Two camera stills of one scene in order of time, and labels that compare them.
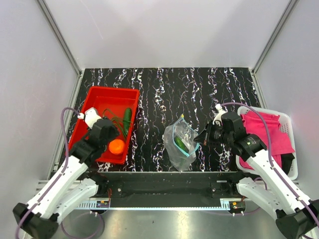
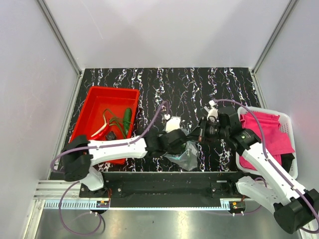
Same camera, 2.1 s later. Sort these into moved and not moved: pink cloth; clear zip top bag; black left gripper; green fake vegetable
Moved: black left gripper; clear zip top bag
Not moved: pink cloth; green fake vegetable
